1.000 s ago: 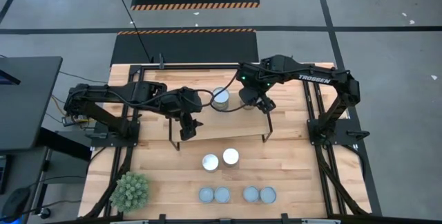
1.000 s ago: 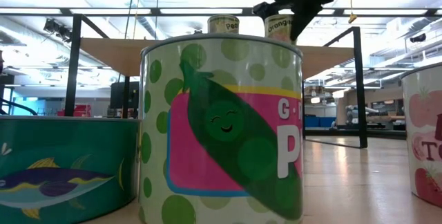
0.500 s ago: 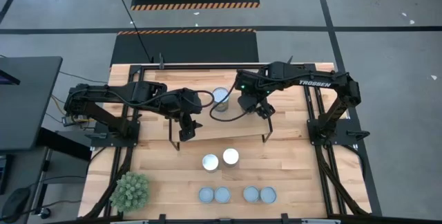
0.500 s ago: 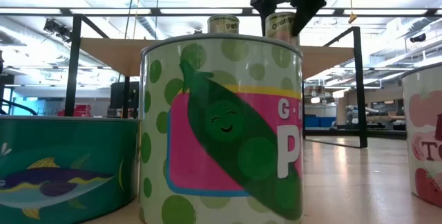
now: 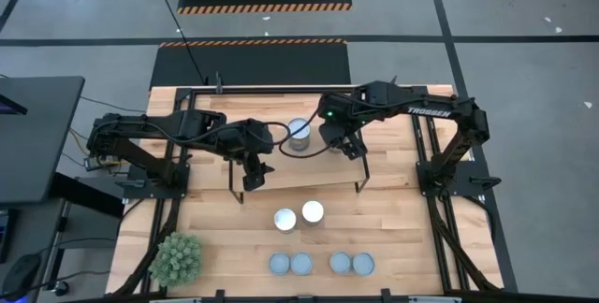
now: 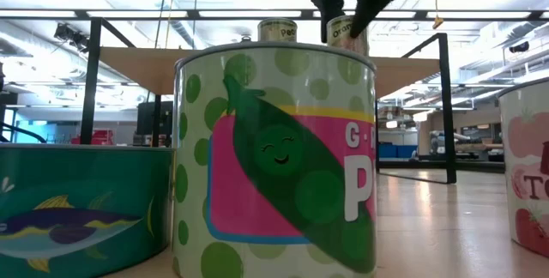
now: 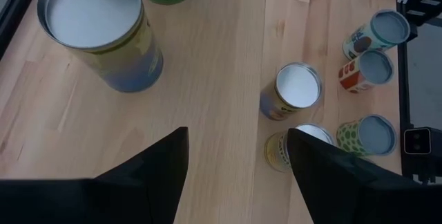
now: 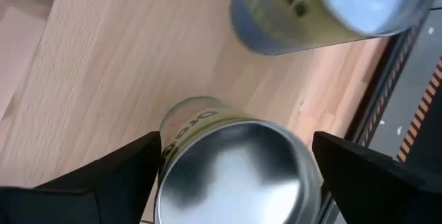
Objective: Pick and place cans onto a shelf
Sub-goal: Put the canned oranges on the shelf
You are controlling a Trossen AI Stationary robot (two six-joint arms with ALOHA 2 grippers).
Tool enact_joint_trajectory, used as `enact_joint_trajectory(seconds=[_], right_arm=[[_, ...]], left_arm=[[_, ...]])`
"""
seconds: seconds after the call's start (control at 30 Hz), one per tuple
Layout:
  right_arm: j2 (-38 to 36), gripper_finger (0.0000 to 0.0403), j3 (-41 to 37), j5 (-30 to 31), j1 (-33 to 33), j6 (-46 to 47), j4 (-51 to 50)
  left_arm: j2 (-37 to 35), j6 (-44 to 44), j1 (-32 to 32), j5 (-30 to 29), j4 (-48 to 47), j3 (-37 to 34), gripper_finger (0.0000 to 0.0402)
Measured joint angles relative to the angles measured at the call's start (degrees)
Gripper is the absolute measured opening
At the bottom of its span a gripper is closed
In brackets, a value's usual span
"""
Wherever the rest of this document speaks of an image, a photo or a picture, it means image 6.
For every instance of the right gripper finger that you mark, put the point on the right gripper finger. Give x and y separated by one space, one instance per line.
371 3
328 5

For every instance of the tall oranges can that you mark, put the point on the tall oranges can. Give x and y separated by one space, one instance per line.
341 40

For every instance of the tall peaches can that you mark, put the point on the tall peaches can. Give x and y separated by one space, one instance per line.
276 31

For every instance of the short tomato can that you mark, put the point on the short tomato can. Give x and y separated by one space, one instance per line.
527 162

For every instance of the wooden shelf with black legs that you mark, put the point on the wooden shelf with black legs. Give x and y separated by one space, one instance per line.
141 70

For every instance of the blue storage bins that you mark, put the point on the blue storage bins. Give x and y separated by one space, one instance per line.
396 150

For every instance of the small black ceiling device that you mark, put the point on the small black ceiling device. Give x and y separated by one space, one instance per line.
519 47

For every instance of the black monitor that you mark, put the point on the black monitor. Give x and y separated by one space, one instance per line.
145 119

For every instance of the short green peas can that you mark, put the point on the short green peas can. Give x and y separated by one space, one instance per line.
274 162

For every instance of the red crate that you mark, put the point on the red crate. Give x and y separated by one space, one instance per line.
98 137

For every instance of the short teal tuna can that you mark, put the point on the short teal tuna can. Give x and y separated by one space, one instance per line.
86 209

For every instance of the black metal table frame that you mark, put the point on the black metal table frame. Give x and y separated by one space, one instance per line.
472 166

